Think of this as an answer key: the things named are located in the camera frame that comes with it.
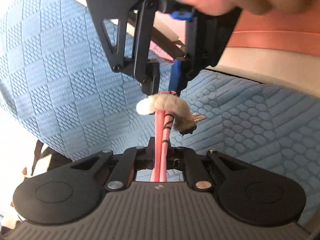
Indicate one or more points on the blue textured mat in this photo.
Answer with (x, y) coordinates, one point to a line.
(62, 80)

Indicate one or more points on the white platform board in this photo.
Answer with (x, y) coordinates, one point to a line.
(275, 65)

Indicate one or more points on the pink shoe box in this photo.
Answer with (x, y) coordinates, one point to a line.
(270, 37)

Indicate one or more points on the black metal frame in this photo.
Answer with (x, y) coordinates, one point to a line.
(165, 42)

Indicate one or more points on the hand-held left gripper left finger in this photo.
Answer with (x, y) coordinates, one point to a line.
(150, 152)

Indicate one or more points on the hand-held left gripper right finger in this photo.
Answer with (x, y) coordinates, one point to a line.
(176, 155)

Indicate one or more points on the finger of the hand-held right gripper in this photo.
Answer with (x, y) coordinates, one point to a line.
(176, 75)
(142, 42)

